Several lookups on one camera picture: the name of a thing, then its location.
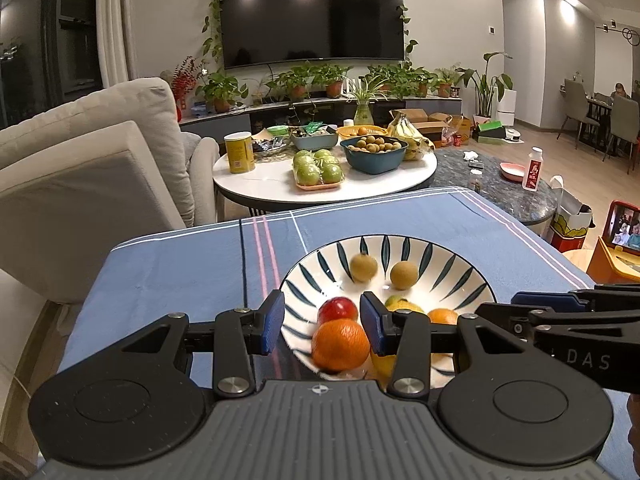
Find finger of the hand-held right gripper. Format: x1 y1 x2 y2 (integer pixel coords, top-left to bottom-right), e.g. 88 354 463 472
511 283 640 312
475 302 640 346

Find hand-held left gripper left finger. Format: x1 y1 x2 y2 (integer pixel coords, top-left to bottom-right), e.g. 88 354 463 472
121 289 287 400

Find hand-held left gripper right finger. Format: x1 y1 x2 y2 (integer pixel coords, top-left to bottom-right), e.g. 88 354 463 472
359 291 507 401

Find large orange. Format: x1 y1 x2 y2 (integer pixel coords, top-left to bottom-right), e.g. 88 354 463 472
311 318 372 373

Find red plum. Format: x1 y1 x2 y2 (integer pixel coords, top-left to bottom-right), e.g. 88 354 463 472
317 296 360 325

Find small orange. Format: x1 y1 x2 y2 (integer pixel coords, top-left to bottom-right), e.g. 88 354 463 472
427 307 460 326

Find brown round fruit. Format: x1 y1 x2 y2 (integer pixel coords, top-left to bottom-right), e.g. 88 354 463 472
390 261 420 291
349 253 378 283

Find white blue-striped bowl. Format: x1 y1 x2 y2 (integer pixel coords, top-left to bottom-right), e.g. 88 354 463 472
279 234 498 391

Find person's right forearm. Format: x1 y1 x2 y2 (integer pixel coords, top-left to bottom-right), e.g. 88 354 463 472
625 392 640 466

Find pile of small brown fruits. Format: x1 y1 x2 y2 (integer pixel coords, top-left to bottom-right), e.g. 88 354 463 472
347 136 402 153

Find orange box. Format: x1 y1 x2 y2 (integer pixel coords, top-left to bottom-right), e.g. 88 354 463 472
585 235 640 286

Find white and yellow paper bag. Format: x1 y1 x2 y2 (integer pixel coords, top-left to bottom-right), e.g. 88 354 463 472
550 176 593 253

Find blue striped tablecloth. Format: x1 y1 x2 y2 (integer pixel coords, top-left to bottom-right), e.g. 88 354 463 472
55 186 632 480

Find dark marble table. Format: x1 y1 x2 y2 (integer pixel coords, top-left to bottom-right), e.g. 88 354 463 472
427 147 558 226

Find white bottle with red label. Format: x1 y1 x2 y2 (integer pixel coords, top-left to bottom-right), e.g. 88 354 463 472
522 146 544 192

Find round white coffee table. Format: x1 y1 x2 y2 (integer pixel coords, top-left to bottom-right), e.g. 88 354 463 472
212 147 438 211

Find tray of green apples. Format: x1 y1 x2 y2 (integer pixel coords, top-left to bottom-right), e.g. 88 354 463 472
292 149 346 192

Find teal bowl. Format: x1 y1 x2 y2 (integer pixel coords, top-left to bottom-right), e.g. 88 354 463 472
340 135 409 176

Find yellow can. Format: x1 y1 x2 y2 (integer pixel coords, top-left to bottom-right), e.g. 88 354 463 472
223 131 256 175

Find glass dish of snacks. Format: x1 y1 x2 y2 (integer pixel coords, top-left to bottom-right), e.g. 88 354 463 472
252 137 288 156

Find green box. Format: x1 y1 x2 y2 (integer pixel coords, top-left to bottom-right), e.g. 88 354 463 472
472 121 516 143

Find grey plastic basket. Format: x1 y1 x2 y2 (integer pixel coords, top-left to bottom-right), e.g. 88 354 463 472
289 126 339 152

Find yellow plastic basket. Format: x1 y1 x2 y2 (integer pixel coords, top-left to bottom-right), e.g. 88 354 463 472
336 125 388 141

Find open cardboard box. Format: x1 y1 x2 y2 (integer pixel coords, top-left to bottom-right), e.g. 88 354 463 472
390 108 428 128
427 112 473 147

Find bunch of bananas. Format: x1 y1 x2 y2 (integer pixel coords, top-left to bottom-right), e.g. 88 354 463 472
387 112 436 161

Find white air purifier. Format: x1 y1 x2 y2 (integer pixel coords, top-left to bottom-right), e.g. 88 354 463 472
495 89 517 126

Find grey dining chair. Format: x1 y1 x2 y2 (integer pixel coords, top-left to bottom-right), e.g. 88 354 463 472
602 95 640 161
557 78 591 136

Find dining table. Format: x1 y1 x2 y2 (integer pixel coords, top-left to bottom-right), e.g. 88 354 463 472
587 97 613 131

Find grey television cabinet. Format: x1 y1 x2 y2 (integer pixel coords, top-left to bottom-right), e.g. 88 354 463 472
178 96 463 143

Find spider plant in glass vase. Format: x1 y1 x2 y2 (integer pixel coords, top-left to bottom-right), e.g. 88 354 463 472
345 77 391 126

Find beige sofa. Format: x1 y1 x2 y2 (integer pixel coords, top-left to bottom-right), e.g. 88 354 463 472
0 77 221 391

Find tall leafy floor plant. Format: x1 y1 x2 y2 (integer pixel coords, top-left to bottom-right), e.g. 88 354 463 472
457 51 513 121

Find row of potted plants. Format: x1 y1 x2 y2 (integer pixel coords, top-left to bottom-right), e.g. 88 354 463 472
195 60 463 113

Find red berry branches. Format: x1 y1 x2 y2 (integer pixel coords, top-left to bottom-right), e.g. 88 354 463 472
170 57 206 111

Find white curtain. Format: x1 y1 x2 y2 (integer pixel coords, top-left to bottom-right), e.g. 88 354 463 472
95 0 138 83

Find black ring ceiling lamp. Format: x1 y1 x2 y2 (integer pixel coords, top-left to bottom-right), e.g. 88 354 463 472
597 22 640 46

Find black wall television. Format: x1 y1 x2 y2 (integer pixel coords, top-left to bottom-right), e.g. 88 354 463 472
218 0 405 71

